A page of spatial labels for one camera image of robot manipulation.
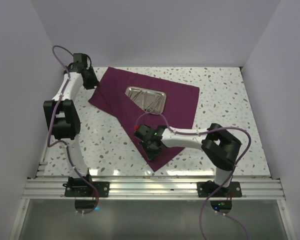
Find purple cloth wrap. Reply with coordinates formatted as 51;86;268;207
87;67;203;176

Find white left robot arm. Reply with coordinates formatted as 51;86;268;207
43;53;99;199

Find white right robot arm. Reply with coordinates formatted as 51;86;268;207
134;123;242;197

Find steel tweezers in tray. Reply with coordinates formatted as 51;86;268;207
143;93;166;113

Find stainless steel instrument tray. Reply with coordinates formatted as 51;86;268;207
125;86;167;115

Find steel forceps in tray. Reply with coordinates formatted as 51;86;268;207
129;90;145;102

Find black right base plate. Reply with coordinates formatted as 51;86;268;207
196;181;243;198

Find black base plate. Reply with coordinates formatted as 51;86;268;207
196;181;243;198
62;181;110;198

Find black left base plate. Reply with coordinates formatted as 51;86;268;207
62;181;110;198

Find aluminium mounting rail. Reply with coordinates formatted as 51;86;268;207
21;177;285;200

